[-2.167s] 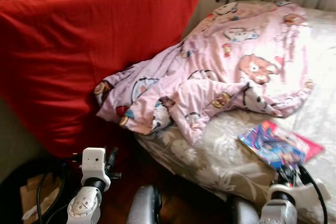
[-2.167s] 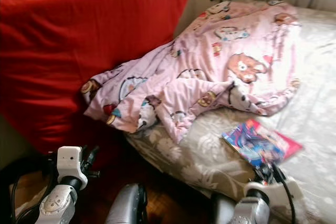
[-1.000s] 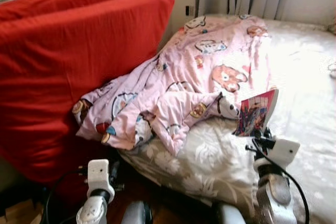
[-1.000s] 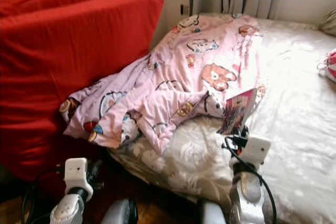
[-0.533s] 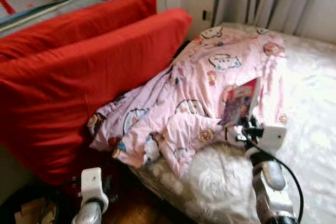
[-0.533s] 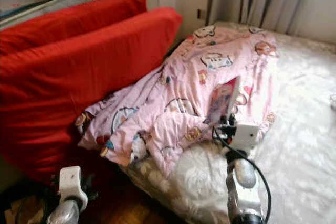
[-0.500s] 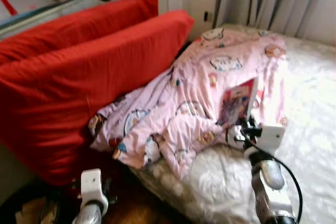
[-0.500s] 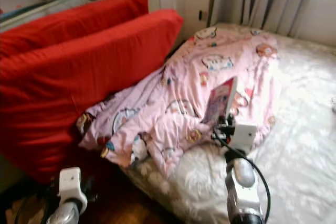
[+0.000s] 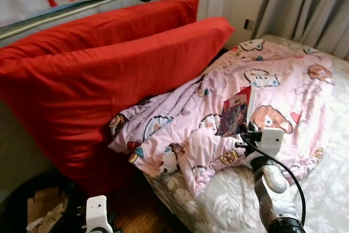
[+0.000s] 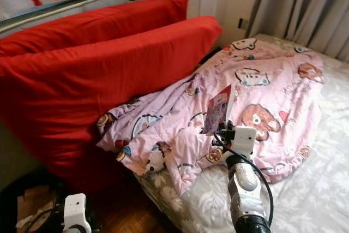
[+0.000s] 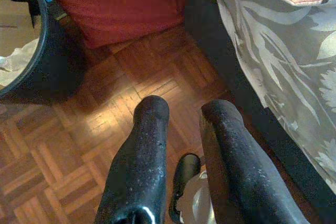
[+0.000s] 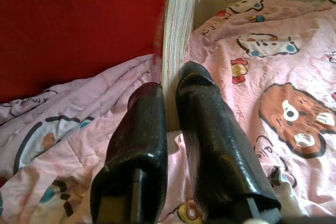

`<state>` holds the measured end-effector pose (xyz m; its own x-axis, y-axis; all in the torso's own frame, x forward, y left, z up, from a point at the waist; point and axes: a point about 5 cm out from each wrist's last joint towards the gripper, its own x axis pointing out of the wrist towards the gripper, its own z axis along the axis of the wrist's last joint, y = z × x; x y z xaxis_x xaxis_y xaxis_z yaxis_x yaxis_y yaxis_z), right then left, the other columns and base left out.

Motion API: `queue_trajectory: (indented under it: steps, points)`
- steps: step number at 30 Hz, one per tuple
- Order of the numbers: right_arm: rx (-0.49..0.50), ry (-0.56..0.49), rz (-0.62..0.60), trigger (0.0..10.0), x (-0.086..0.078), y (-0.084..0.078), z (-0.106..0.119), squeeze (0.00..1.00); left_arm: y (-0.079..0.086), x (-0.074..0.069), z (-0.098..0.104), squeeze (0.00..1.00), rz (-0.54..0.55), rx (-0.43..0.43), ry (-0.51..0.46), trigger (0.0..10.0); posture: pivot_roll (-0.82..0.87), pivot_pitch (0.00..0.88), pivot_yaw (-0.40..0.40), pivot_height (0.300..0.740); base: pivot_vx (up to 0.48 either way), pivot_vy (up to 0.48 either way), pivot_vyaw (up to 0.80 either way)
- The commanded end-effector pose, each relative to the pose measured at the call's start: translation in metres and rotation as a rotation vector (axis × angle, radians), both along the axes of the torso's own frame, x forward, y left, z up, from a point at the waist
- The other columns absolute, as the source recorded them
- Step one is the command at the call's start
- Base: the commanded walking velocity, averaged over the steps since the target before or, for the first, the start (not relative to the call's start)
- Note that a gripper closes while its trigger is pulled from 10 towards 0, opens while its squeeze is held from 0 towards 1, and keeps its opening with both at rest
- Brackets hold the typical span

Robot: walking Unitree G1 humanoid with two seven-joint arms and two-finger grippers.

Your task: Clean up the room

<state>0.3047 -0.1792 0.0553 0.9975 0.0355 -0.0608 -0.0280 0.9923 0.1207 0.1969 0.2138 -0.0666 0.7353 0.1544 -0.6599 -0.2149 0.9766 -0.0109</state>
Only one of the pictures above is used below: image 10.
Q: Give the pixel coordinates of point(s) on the flat red cushion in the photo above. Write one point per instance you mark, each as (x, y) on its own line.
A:
(103, 23)

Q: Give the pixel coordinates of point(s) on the colourful superhero comic book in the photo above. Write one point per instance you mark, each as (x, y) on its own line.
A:
(218, 110)

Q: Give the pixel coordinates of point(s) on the brown cardboard piece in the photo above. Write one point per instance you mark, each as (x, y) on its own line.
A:
(32, 197)

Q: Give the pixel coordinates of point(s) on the black round waste bin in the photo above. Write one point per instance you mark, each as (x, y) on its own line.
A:
(8, 216)

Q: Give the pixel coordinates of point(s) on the large red cushion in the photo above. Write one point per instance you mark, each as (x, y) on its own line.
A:
(87, 91)

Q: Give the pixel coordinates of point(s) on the bed with beige floral sheet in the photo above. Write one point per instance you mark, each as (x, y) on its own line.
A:
(316, 189)

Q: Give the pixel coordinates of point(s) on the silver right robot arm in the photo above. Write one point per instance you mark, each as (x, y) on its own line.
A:
(245, 181)

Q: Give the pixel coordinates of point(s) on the wide grey curtain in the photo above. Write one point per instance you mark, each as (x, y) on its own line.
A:
(300, 9)

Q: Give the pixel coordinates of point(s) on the pink cartoon print blanket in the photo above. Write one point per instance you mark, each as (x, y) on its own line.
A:
(272, 80)

